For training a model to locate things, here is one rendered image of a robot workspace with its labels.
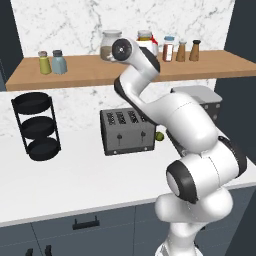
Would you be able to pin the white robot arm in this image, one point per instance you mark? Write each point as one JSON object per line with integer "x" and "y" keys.
{"x": 193, "y": 126}

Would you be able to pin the brown bottle with white label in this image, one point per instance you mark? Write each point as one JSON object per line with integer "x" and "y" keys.
{"x": 168, "y": 50}

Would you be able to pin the brown shaker with grey cap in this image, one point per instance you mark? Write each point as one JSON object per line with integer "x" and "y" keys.
{"x": 181, "y": 52}

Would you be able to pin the blue-grey shaker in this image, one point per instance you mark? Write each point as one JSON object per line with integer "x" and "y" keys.
{"x": 59, "y": 64}

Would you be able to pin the brown shaker with black cap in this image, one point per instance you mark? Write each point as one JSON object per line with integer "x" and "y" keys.
{"x": 195, "y": 51}

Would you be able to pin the yellow-green shaker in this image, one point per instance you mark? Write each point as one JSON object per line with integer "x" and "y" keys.
{"x": 45, "y": 65}

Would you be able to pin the dark blue tall cabinet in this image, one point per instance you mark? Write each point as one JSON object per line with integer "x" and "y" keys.
{"x": 240, "y": 110}

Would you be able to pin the grey four-slot toaster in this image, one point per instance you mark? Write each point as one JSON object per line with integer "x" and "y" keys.
{"x": 128, "y": 136}

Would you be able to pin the small green round item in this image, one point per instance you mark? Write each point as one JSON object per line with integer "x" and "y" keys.
{"x": 160, "y": 136}

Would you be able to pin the wooden shelf board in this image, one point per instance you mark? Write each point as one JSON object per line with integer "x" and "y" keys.
{"x": 83, "y": 71}

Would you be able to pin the clear glass jar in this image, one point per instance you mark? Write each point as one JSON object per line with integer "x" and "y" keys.
{"x": 107, "y": 45}

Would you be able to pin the black three-tier stand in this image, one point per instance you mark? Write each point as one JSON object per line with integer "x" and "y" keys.
{"x": 38, "y": 126}

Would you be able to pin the yellow jar with red label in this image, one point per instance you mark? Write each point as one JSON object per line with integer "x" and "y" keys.
{"x": 145, "y": 36}

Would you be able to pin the dark blue cupboard door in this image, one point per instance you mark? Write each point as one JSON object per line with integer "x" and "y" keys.
{"x": 15, "y": 240}
{"x": 63, "y": 250}

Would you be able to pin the dark blue wall cabinet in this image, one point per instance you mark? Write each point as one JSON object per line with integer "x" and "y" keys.
{"x": 8, "y": 30}

